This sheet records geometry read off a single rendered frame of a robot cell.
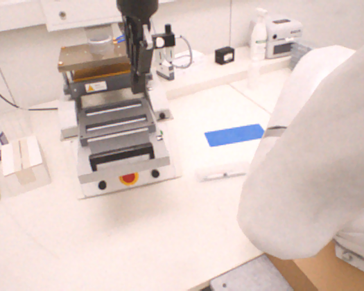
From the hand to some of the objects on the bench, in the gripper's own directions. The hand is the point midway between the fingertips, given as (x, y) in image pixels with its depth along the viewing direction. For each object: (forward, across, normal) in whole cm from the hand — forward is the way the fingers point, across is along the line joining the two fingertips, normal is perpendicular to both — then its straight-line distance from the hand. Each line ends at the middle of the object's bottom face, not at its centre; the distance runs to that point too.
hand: (138, 80), depth 67 cm
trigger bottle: (+50, -52, +88) cm, 114 cm away
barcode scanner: (+50, -21, -46) cm, 71 cm away
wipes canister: (+54, -36, -42) cm, 77 cm away
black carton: (+52, -57, +71) cm, 105 cm away
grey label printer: (+51, -56, +102) cm, 127 cm away
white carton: (+54, -59, +46) cm, 92 cm away
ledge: (+56, -56, +72) cm, 107 cm away
